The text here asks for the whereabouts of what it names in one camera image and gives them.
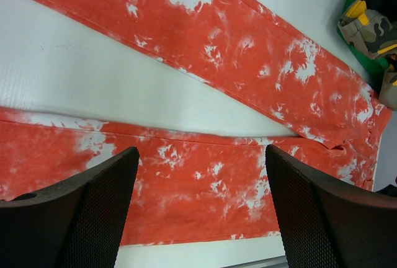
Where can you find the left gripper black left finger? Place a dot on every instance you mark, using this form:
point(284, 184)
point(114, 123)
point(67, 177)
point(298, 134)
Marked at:
point(77, 222)

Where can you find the aluminium front rail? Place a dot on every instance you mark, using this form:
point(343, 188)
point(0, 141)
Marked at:
point(275, 262)

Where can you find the camouflage yellow green trousers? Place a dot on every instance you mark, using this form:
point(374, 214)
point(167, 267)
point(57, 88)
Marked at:
point(372, 34)

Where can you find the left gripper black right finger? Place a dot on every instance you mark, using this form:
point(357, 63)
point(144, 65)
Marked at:
point(326, 222)

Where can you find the green plastic bin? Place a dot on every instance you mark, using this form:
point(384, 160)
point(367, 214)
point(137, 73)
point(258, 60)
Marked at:
point(374, 68)

